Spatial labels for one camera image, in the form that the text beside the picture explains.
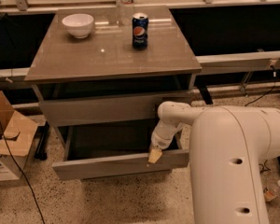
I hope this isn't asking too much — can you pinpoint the blue Pepsi can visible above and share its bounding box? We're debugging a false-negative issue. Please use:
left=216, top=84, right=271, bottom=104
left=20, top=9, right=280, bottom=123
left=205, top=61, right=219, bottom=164
left=133, top=12, right=148, bottom=49

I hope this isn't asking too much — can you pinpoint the grey drawer cabinet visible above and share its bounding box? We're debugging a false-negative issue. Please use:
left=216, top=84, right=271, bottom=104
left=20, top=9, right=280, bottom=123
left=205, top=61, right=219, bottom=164
left=23, top=5, right=203, bottom=182

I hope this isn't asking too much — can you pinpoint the grey drawer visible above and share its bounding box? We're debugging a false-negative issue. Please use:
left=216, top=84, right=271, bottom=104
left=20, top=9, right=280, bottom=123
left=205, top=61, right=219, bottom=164
left=39, top=91, right=191, bottom=127
left=52, top=119, right=189, bottom=180

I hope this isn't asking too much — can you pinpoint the brown cardboard box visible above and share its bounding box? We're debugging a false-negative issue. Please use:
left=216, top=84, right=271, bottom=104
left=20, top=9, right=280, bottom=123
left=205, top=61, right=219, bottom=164
left=0, top=91, right=38, bottom=181

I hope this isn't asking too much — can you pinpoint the grey top drawer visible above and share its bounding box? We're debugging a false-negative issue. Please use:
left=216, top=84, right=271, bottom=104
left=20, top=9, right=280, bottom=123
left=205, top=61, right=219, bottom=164
left=39, top=91, right=191, bottom=127

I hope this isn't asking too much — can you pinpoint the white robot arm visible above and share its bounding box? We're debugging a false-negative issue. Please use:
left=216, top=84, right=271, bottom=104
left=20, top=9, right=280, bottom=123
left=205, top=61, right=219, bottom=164
left=148, top=101, right=280, bottom=224

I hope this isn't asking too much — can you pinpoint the white ceramic bowl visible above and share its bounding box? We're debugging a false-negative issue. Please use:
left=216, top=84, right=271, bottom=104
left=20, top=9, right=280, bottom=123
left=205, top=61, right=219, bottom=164
left=62, top=13, right=94, bottom=38

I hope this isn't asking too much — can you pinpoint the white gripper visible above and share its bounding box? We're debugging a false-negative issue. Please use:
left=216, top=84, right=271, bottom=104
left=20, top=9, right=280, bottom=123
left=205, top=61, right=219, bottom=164
left=148, top=120, right=183, bottom=163

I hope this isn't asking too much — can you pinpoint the plastic bottle on floor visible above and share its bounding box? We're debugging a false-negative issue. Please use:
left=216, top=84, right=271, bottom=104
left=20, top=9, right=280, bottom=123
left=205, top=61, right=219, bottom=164
left=263, top=179, right=280, bottom=203

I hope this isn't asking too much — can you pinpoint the black stand leg left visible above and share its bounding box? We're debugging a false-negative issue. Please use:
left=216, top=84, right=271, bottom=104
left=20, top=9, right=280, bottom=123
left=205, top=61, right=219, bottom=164
left=34, top=122, right=49, bottom=161

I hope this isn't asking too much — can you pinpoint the clear plastic water bottle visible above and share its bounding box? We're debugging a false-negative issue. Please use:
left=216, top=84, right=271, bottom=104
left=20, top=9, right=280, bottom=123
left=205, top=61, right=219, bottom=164
left=119, top=0, right=134, bottom=25

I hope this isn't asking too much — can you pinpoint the black cable on floor left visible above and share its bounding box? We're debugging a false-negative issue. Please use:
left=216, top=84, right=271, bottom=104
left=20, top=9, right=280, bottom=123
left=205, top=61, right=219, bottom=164
left=0, top=103, right=47, bottom=224

